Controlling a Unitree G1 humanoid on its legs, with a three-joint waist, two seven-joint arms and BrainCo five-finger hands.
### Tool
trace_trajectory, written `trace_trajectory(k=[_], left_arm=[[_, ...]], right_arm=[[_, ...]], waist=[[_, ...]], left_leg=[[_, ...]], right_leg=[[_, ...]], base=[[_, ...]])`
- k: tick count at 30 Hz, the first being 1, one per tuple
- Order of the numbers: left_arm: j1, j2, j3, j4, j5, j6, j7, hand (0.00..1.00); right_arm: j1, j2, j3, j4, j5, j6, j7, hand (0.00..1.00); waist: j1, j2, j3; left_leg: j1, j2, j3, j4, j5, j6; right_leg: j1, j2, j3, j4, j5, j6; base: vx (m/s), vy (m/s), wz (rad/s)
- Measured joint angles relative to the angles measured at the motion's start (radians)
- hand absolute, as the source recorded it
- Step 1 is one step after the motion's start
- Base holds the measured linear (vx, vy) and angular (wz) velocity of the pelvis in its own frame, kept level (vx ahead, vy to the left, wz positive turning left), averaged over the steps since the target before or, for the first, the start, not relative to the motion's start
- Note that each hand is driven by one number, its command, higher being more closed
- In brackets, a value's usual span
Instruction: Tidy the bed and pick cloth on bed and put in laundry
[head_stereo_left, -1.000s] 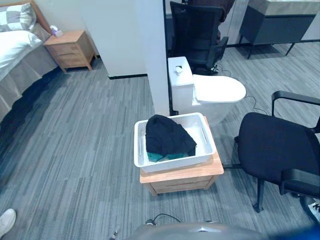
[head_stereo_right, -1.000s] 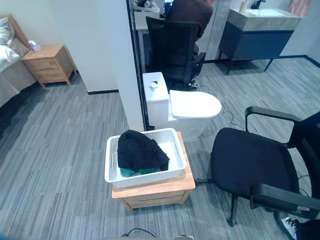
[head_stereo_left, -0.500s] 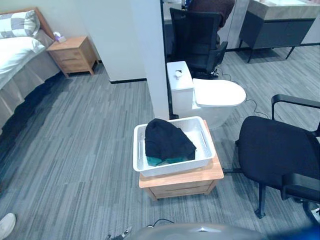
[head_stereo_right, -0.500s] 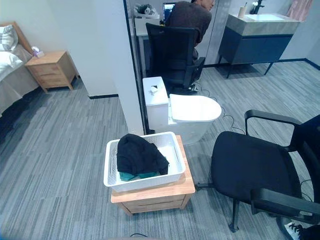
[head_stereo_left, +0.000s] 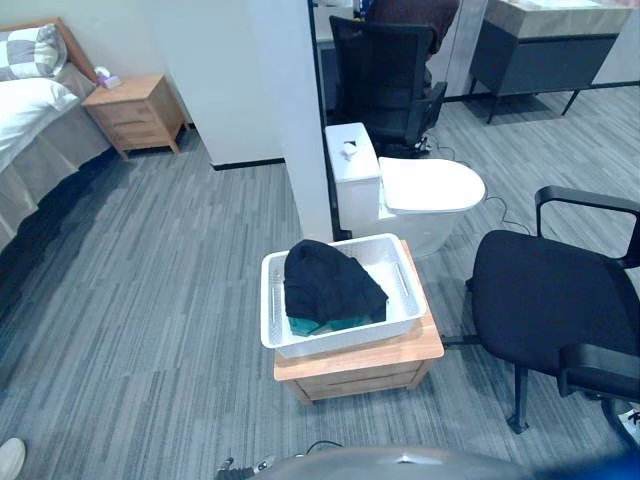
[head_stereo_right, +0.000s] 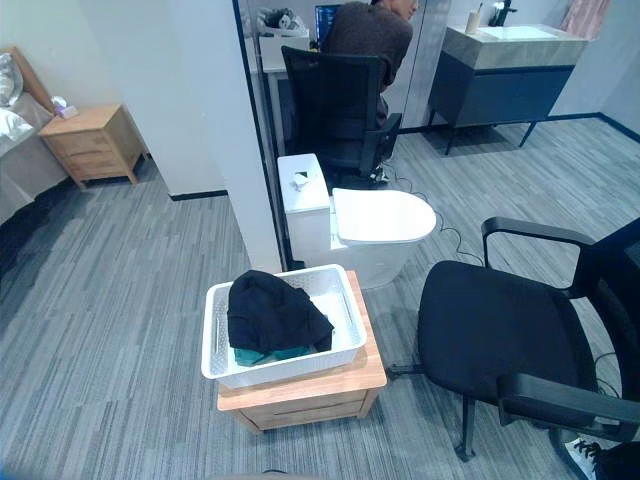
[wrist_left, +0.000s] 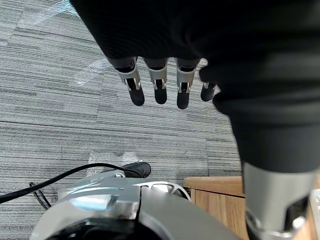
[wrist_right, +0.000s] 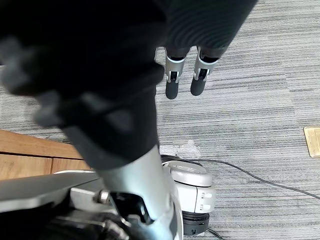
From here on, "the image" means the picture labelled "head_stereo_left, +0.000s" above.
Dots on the black cloth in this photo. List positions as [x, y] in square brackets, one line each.
[327, 282]

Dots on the teal green cloth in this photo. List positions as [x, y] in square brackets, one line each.
[306, 326]

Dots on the white plastic laundry basket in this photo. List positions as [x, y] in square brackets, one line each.
[345, 340]

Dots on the white toilet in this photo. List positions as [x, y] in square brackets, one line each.
[400, 195]

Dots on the wooden nightstand under basket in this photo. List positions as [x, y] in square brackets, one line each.
[380, 362]

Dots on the black mesh office chair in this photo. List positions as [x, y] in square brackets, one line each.
[382, 85]

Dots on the wooden nightstand with drawers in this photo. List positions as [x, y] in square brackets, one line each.
[135, 112]

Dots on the black padded office chair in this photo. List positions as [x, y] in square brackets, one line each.
[545, 300]

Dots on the robot grey torso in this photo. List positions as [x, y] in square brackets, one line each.
[395, 465]

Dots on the purple tissue box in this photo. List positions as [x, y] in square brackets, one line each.
[107, 80]

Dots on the dark grey vanity cabinet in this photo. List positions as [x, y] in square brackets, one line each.
[545, 55]

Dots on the white duvet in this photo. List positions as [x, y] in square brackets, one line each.
[25, 112]

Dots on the grey white checkered pillow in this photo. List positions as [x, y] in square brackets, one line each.
[27, 52]

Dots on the white sneaker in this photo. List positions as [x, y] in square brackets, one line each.
[631, 419]

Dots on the person's white shoe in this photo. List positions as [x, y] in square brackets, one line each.
[10, 457]

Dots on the wooden frame bed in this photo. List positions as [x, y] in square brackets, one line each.
[47, 145]

